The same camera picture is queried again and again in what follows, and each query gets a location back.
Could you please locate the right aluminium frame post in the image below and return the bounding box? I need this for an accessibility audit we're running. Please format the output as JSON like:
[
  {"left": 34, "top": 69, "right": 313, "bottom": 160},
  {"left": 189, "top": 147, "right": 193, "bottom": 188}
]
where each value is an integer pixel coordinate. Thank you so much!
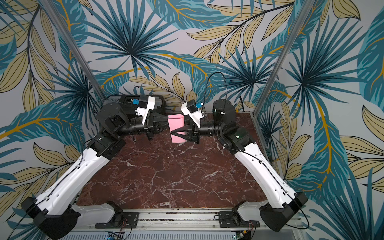
[{"left": 253, "top": 0, "right": 315, "bottom": 118}]

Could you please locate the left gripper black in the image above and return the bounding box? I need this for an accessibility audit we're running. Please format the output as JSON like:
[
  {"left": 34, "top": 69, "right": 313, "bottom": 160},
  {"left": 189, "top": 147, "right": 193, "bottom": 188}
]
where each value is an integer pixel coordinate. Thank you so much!
[{"left": 115, "top": 111, "right": 177, "bottom": 141}]

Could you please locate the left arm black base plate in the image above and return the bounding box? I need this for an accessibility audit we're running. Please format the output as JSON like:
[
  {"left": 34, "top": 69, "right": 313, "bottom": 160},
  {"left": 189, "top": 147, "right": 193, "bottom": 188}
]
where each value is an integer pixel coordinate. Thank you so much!
[{"left": 95, "top": 212, "right": 139, "bottom": 229}]

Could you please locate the left aluminium frame post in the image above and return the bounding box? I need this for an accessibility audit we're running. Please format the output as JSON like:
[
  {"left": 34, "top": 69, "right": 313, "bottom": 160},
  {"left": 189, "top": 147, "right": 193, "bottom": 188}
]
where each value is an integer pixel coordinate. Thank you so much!
[{"left": 41, "top": 0, "right": 105, "bottom": 99}]

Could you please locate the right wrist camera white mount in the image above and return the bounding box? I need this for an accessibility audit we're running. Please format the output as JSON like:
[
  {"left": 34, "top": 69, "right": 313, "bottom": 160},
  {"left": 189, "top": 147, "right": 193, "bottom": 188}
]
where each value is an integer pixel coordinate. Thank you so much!
[{"left": 181, "top": 100, "right": 203, "bottom": 128}]

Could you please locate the aluminium frame post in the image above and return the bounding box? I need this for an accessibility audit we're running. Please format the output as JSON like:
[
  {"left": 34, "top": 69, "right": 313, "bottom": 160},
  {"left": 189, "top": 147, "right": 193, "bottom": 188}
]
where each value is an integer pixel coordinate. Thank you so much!
[
  {"left": 253, "top": 0, "right": 315, "bottom": 118},
  {"left": 41, "top": 0, "right": 105, "bottom": 99}
]

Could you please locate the pink square paper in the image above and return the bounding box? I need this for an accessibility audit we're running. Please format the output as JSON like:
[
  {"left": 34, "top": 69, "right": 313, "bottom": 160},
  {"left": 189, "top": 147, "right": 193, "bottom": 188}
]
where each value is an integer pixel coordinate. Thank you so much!
[{"left": 168, "top": 114, "right": 186, "bottom": 143}]

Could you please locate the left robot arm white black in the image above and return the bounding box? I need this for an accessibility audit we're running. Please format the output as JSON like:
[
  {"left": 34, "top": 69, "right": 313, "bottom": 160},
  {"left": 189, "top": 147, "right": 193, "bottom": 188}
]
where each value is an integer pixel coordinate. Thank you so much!
[{"left": 22, "top": 102, "right": 169, "bottom": 240}]

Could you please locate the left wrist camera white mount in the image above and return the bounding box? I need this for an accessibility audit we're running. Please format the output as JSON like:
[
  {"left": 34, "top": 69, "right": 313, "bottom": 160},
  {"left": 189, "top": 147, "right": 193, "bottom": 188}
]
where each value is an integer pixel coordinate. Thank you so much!
[{"left": 133, "top": 95, "right": 156, "bottom": 125}]

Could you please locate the black plastic toolbox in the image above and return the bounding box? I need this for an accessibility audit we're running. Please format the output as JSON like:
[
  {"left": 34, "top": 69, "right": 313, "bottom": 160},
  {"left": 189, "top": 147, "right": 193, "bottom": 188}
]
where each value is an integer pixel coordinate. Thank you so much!
[{"left": 103, "top": 95, "right": 166, "bottom": 119}]

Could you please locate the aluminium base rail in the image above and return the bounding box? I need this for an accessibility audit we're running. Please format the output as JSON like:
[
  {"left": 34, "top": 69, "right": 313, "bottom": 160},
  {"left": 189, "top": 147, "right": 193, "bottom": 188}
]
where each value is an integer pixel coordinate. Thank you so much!
[{"left": 64, "top": 208, "right": 308, "bottom": 240}]

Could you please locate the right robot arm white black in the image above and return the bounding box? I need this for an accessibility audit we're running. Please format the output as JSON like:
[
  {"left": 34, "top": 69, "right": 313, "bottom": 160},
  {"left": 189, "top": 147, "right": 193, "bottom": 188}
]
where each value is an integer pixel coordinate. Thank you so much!
[{"left": 171, "top": 100, "right": 308, "bottom": 232}]

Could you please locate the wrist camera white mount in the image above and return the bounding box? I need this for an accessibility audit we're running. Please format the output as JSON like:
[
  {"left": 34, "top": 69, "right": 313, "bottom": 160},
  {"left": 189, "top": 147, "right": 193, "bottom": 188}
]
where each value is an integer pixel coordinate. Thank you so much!
[
  {"left": 181, "top": 100, "right": 203, "bottom": 128},
  {"left": 133, "top": 95, "right": 156, "bottom": 125}
]

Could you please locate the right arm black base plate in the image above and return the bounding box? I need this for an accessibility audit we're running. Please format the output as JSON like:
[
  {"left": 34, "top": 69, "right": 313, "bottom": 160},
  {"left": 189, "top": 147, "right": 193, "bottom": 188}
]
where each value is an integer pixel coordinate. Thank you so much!
[{"left": 214, "top": 212, "right": 260, "bottom": 229}]

